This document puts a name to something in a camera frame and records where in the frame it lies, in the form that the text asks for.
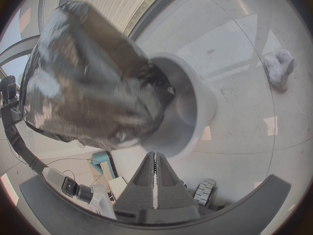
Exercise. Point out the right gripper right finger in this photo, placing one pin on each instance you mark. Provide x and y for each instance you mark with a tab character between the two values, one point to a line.
168	190

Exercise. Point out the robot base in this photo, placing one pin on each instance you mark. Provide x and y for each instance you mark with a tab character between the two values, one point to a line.
101	196

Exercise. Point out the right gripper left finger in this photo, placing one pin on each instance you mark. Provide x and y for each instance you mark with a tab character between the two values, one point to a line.
140	190

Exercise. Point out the black plastic bag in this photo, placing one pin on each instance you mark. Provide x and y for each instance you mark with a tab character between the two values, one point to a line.
85	82

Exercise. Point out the crumpled white paper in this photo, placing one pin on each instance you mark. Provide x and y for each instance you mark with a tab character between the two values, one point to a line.
278	70

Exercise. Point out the white trash bin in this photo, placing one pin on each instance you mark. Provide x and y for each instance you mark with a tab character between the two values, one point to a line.
206	106

